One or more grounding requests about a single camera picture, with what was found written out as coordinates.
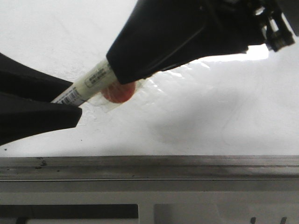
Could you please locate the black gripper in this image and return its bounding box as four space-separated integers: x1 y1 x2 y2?
247 0 295 52

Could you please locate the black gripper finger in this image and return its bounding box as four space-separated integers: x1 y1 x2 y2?
106 0 265 84
0 93 82 145
0 54 72 102

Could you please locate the white dry-erase marker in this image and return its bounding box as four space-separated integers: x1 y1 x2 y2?
52 58 117 107

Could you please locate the white whiteboard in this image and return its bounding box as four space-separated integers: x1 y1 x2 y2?
0 0 299 157

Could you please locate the red disc under tape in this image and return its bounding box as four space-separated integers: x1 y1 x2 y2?
101 81 136 104

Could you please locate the grey aluminium whiteboard frame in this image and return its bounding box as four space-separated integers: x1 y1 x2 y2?
0 155 299 182

